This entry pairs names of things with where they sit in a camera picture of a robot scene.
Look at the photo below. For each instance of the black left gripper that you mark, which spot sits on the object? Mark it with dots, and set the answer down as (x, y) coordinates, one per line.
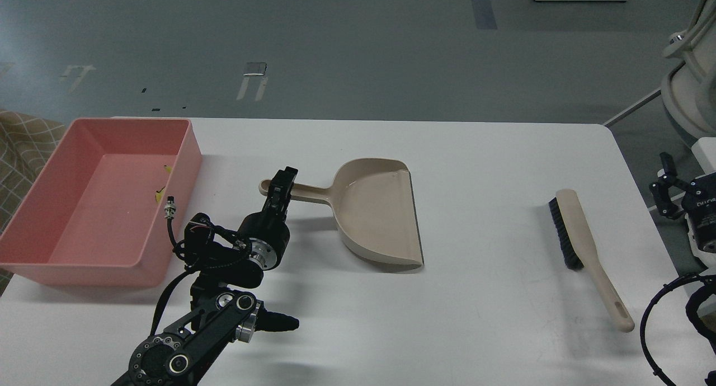
(266, 230)

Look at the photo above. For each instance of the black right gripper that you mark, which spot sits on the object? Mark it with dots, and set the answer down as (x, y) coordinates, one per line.
(698, 204)

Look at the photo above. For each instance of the beige plastic dustpan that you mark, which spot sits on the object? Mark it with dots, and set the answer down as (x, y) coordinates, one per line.
(372, 202)

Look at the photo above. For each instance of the beige hand brush black bristles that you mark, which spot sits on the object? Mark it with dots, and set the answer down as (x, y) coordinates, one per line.
(580, 252)

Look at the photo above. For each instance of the yellow green sponge piece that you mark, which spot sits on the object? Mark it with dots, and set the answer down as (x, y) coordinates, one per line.
(159, 192)

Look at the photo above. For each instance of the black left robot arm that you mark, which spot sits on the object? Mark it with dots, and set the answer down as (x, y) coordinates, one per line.
(227, 265)

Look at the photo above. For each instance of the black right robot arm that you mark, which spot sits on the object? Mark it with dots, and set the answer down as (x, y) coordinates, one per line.
(699, 297)

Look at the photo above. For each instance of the pink plastic bin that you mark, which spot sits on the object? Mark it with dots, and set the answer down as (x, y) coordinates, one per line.
(90, 218)

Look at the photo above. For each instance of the white chair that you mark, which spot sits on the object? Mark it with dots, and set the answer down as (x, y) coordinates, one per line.
(687, 91)

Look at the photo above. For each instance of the beige checkered cloth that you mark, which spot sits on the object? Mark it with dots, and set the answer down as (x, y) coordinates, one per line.
(27, 142)

